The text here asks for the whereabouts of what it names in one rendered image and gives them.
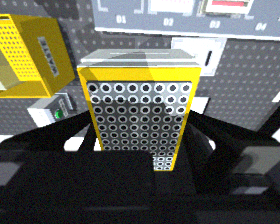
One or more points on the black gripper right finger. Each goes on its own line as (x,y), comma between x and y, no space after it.
(238,151)

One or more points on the yellow waste bin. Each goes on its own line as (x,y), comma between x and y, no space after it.
(43,42)

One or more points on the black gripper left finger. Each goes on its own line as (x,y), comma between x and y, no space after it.
(52,137)

